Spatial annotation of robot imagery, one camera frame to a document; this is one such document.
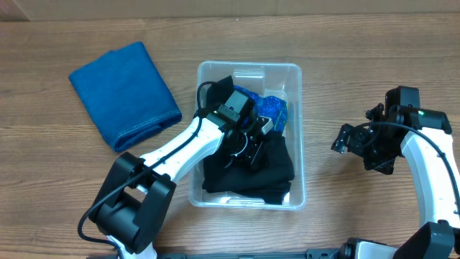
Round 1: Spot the black cloth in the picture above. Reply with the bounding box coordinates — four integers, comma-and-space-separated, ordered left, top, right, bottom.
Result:
215, 131, 296, 206
202, 158, 252, 193
206, 76, 234, 106

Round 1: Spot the blue sparkly cloth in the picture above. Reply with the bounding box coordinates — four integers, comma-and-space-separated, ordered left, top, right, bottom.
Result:
234, 85, 288, 133

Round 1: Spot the clear plastic container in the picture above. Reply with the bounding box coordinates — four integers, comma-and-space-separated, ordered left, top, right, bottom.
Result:
188, 60, 306, 211

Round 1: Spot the blue denim cloth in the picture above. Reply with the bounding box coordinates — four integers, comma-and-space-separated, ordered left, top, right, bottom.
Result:
68, 42, 182, 153

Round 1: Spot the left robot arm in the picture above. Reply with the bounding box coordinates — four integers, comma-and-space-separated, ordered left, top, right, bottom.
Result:
83, 90, 273, 258

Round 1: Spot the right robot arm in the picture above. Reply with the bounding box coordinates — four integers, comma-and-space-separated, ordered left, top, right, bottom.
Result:
331, 86, 459, 258

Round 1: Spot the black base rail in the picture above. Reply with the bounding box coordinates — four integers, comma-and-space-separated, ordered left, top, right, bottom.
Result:
157, 247, 354, 259

